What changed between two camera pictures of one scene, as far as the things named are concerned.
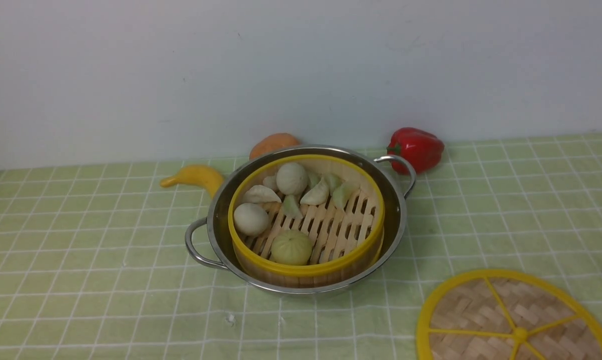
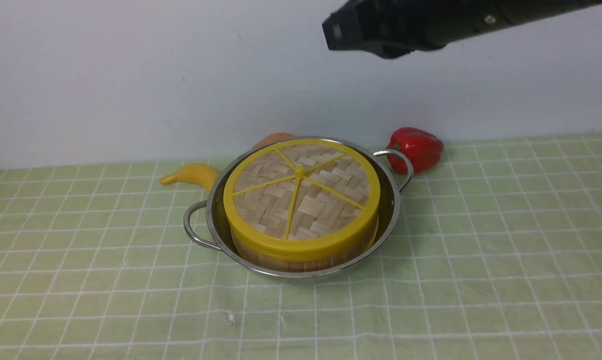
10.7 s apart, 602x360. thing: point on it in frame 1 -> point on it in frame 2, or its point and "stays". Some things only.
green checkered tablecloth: (77, 263) stays
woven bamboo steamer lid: (503, 314) -> (302, 199)
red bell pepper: (424, 151) stays
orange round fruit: (272, 143) stays
